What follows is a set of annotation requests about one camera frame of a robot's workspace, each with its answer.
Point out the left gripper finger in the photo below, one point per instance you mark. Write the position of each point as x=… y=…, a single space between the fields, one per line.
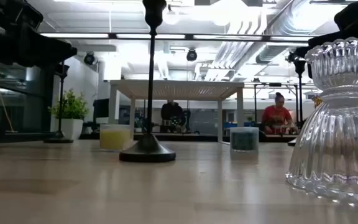
x=57 y=53

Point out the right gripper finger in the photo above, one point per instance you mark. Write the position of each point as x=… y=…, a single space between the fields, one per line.
x=322 y=35

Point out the tall black candlestick holder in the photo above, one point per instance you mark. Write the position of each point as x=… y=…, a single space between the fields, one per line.
x=299 y=67
x=58 y=139
x=148 y=149

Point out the yellow candle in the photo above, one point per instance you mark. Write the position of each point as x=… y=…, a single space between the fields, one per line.
x=115 y=140

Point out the clear ribbed glass candle holder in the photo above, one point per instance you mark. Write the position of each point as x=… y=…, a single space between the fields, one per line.
x=337 y=140

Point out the blue candle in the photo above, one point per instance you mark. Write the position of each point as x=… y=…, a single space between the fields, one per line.
x=244 y=141

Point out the overhead LED light bar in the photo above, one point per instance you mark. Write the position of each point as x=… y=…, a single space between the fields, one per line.
x=73 y=35

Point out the round black ceiling spotlight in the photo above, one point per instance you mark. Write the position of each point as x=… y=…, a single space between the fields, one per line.
x=191 y=55
x=291 y=57
x=89 y=59

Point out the thin yellow rod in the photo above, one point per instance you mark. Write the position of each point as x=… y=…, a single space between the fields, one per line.
x=3 y=99

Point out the black metal rack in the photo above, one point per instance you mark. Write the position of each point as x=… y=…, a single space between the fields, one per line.
x=275 y=84

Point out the black computer monitor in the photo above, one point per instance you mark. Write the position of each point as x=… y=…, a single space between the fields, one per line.
x=100 y=109

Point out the green plant in white pot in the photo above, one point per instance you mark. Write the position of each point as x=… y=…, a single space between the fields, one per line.
x=70 y=127

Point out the person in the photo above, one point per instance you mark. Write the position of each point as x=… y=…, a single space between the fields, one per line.
x=275 y=116
x=171 y=112

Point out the white perforated metal shelf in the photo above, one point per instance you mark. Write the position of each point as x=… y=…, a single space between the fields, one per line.
x=179 y=90

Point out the black device with green lights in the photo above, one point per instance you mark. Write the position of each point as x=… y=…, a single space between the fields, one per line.
x=175 y=121

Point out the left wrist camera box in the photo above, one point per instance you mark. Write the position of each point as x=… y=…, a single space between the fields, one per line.
x=31 y=15

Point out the silver ventilation duct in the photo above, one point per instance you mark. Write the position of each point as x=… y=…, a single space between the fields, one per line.
x=269 y=54

